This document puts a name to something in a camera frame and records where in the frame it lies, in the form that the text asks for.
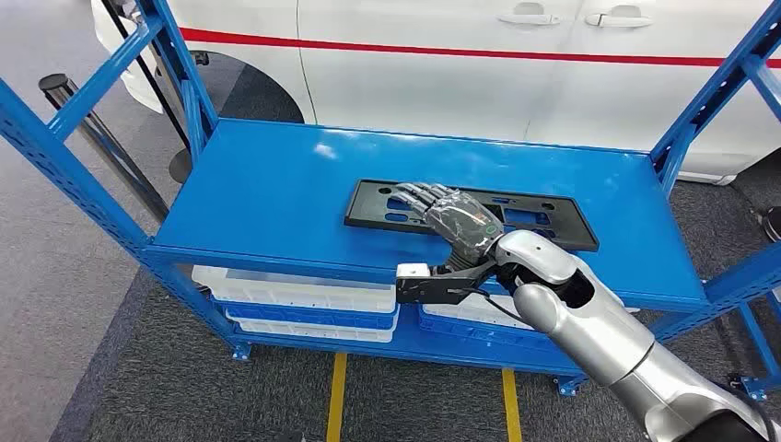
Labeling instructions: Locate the blue metal shelf rack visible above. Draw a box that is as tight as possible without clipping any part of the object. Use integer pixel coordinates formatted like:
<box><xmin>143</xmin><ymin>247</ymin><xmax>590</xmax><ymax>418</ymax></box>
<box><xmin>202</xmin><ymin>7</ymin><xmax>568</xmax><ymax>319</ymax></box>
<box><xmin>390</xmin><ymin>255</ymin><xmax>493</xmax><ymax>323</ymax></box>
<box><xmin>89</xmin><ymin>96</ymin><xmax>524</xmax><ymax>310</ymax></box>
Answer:
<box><xmin>0</xmin><ymin>0</ymin><xmax>781</xmax><ymax>401</ymax></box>

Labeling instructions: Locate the white car with red stripe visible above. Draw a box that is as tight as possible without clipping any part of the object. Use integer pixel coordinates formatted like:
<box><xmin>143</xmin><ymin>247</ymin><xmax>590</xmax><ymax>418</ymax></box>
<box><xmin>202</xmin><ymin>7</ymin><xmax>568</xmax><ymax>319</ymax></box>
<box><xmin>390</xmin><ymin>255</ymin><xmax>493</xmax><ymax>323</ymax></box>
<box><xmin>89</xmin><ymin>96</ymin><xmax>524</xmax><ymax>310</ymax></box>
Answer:
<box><xmin>91</xmin><ymin>0</ymin><xmax>781</xmax><ymax>187</ymax></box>

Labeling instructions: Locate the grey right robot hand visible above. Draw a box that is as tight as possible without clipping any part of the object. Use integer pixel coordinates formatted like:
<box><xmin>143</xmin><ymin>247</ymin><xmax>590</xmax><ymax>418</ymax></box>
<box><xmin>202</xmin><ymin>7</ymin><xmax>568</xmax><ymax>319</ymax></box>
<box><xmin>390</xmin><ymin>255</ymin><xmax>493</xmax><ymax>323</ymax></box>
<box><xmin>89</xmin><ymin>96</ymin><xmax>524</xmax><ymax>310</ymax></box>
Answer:
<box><xmin>390</xmin><ymin>181</ymin><xmax>507</xmax><ymax>273</ymax></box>

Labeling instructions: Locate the white car door handle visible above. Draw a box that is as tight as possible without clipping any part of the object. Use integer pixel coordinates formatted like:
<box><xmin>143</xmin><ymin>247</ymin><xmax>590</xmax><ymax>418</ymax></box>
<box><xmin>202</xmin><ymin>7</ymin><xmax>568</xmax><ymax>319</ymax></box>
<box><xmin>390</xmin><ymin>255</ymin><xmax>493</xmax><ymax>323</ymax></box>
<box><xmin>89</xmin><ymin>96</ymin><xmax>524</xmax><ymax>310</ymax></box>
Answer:
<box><xmin>495</xmin><ymin>1</ymin><xmax>563</xmax><ymax>27</ymax></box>
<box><xmin>584</xmin><ymin>5</ymin><xmax>654</xmax><ymax>29</ymax></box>

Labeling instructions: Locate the chrome stanchion post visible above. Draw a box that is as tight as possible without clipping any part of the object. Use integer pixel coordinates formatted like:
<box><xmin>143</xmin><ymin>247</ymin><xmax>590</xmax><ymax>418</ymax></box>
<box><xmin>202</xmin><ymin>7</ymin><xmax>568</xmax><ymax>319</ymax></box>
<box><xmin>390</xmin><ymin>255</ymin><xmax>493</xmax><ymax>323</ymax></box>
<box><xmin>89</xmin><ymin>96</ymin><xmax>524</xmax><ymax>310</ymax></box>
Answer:
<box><xmin>38</xmin><ymin>73</ymin><xmax>170</xmax><ymax>224</ymax></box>

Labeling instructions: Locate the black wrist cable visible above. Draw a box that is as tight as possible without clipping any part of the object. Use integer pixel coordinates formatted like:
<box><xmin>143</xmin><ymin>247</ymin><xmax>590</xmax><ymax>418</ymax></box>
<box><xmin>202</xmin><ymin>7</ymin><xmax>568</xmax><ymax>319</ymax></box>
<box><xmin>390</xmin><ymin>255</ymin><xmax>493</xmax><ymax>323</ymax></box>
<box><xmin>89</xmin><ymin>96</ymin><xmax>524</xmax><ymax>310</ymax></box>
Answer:
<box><xmin>468</xmin><ymin>287</ymin><xmax>538</xmax><ymax>331</ymax></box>

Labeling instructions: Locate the black plastic plate bracket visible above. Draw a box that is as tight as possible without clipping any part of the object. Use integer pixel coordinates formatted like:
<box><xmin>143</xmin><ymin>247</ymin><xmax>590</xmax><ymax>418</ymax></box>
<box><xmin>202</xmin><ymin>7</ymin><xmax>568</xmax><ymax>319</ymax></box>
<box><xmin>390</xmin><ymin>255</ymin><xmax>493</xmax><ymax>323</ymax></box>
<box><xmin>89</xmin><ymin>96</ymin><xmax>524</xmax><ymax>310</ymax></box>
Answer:
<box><xmin>344</xmin><ymin>178</ymin><xmax>600</xmax><ymax>253</ymax></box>

